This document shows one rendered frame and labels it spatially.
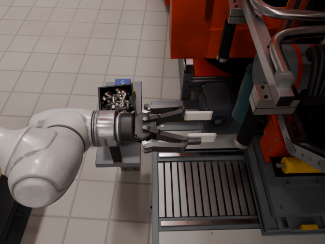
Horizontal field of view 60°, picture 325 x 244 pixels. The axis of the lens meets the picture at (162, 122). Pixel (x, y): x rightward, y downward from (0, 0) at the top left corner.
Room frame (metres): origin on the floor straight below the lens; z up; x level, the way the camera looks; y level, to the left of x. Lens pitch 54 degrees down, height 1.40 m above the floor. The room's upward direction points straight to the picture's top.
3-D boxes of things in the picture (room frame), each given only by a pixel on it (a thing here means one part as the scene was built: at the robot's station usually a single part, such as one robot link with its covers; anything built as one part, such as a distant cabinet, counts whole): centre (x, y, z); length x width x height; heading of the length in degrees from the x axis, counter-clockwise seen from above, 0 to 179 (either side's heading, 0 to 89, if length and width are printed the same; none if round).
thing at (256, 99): (0.41, -0.25, 0.93); 0.09 x 0.05 x 0.05; 92
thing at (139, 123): (0.40, 0.06, 0.83); 0.09 x 0.08 x 0.07; 91
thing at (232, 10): (0.75, -0.24, 0.93); 0.09 x 0.05 x 0.05; 92
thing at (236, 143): (0.41, -0.22, 0.83); 0.04 x 0.04 x 0.16
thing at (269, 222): (0.59, -0.62, 0.13); 0.50 x 0.36 x 0.10; 2
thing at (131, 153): (0.72, 0.18, 0.44); 0.43 x 0.17 x 0.03; 2
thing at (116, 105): (0.70, 0.18, 0.51); 0.20 x 0.14 x 0.13; 10
